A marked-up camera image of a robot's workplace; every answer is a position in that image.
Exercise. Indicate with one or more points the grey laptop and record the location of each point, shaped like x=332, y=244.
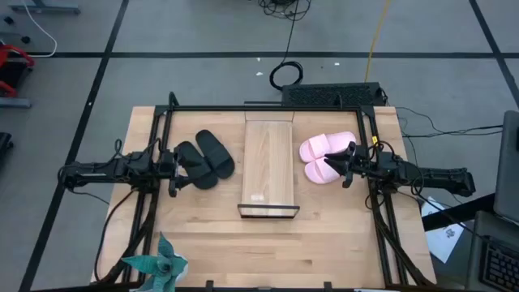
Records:
x=507, y=166

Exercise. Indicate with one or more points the white printed paper sheet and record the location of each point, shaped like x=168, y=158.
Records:
x=442, y=239

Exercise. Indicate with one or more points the black slide sandal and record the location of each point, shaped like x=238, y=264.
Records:
x=202, y=178
x=217, y=156

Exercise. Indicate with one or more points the black aluminium rig frame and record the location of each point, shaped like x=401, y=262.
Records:
x=263, y=108

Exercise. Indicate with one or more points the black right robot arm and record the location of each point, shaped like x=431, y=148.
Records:
x=438, y=178

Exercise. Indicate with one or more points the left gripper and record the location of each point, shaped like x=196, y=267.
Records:
x=174, y=174

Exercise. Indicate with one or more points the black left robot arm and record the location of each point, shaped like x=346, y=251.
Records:
x=101, y=170

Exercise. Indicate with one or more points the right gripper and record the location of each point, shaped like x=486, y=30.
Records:
x=357, y=166

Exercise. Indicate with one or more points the teal artificial plant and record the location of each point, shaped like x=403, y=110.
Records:
x=162, y=265

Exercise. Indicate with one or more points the grey desk foot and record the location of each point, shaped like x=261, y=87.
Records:
x=44, y=7
x=14, y=103

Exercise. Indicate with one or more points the pink slide sandal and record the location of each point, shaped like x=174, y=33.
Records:
x=320, y=144
x=320, y=172

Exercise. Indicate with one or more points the red and black cart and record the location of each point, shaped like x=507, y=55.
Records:
x=12, y=69

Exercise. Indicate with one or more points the black keyboard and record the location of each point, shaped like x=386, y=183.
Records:
x=503, y=267

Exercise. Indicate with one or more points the black floor beam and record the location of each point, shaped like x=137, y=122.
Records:
x=458, y=211

